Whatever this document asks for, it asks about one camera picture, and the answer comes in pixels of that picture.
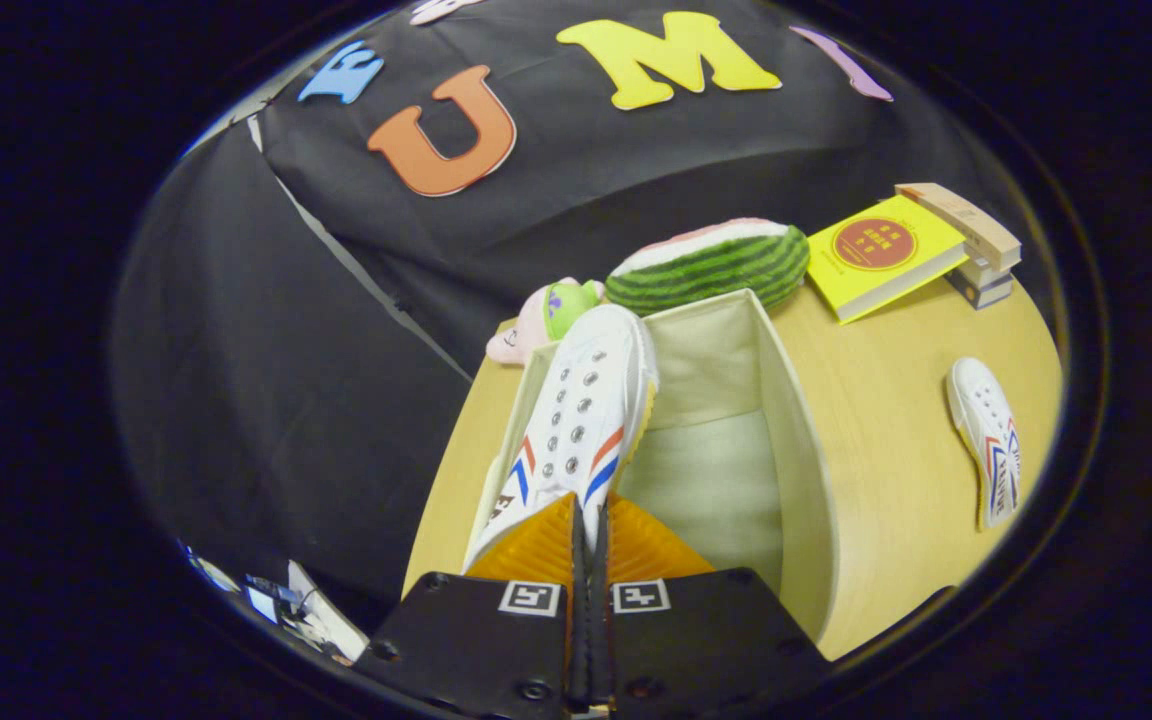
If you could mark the white book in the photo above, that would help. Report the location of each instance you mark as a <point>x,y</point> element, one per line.
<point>981,272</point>

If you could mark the beige fabric storage box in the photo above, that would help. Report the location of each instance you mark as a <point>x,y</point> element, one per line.
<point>716,470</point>

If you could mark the white canvas shoe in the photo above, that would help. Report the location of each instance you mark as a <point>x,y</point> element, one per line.
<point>576,400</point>
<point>981,420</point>

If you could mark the pink and green plush toy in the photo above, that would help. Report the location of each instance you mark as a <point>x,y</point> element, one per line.
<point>561,305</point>

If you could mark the yellow book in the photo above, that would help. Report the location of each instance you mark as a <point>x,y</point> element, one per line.
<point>876,255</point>

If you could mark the dark blue book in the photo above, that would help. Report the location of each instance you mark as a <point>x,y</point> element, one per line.
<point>986,295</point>

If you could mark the blue printed packet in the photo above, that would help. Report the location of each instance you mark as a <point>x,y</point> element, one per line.
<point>261,600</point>

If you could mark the watermelon slice plush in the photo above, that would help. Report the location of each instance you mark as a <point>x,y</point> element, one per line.
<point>706,270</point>

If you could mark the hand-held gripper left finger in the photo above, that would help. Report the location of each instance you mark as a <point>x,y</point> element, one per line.
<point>476,640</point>

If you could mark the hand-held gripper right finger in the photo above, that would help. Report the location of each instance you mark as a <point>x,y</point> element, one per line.
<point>706,640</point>

